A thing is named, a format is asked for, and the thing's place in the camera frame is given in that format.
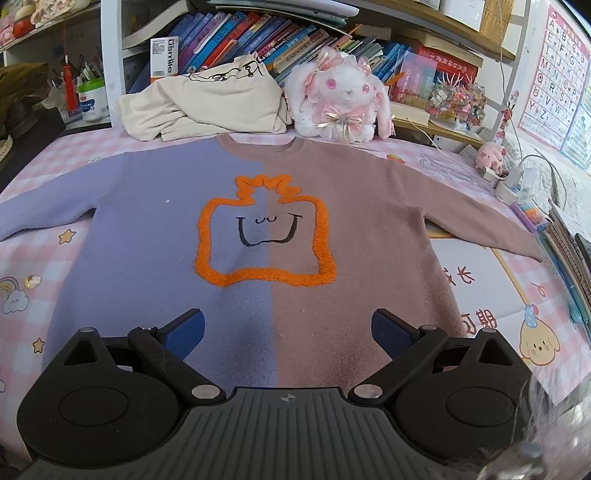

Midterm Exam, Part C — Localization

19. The pink checked printed mat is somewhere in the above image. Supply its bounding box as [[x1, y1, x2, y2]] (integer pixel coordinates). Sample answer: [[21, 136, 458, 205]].
[[0, 124, 591, 416]]

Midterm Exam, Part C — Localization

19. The alphabet wall poster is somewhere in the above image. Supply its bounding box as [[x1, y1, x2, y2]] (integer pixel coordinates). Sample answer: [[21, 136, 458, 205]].
[[517, 0, 591, 169]]

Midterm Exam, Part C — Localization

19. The white bookshelf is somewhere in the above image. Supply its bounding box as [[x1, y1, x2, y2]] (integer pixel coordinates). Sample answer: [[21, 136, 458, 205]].
[[99, 0, 533, 149]]

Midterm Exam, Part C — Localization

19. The white upright carton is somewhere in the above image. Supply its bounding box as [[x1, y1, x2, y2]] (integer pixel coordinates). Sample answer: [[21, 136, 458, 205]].
[[150, 36, 181, 84]]

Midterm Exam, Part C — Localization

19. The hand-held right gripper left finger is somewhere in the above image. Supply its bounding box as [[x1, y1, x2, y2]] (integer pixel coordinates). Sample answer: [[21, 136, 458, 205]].
[[62, 308, 227, 405]]

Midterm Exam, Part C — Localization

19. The white charger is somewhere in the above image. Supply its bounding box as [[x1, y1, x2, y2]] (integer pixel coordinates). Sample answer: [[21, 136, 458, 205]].
[[496, 166, 539, 206]]

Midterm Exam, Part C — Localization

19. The purple and brown sweater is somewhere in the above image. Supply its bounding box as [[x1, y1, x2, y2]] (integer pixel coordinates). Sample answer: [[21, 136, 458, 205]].
[[0, 134, 548, 393]]

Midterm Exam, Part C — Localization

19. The white and pink plush bunny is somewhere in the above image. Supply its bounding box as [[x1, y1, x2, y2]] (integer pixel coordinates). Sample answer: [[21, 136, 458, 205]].
[[283, 46, 397, 141]]

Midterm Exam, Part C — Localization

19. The colourful flower ornament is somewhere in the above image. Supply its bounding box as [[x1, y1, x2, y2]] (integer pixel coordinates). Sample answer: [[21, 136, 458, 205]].
[[429, 78, 488, 128]]

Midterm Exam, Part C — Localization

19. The dark cloth pile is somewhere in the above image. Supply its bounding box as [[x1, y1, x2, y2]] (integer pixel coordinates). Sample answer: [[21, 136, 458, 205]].
[[0, 62, 66, 139]]

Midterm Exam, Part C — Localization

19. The stack of flat books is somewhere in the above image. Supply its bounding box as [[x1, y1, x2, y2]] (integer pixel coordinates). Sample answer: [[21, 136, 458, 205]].
[[537, 203, 591, 325]]

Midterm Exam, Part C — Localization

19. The white and green pen pot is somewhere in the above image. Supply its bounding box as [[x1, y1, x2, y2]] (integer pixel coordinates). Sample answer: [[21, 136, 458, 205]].
[[76, 78, 108, 123]]

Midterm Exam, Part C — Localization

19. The person's fuzzy right sleeve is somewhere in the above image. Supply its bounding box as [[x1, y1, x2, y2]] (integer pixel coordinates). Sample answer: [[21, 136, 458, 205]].
[[475, 369, 591, 480]]

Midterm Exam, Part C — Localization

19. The row of colourful books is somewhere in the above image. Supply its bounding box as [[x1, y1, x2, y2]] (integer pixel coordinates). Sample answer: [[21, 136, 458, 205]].
[[129, 9, 481, 100]]

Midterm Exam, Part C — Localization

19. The small pink pig toy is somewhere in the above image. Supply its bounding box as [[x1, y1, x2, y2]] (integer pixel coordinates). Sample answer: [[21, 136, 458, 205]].
[[475, 142, 509, 174]]

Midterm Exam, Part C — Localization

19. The white cable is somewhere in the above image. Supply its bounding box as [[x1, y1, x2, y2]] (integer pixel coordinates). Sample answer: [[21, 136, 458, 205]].
[[512, 152, 568, 209]]

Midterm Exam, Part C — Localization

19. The bunch of pens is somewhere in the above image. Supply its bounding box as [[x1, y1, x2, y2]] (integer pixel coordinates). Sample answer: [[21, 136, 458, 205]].
[[48, 54, 106, 88]]

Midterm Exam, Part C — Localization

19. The cream sweatshirt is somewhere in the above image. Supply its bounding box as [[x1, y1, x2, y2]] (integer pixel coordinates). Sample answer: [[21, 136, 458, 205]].
[[113, 53, 294, 141]]

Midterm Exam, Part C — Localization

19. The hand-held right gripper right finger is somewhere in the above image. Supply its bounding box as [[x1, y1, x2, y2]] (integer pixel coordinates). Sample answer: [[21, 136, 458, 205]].
[[347, 308, 530, 405]]

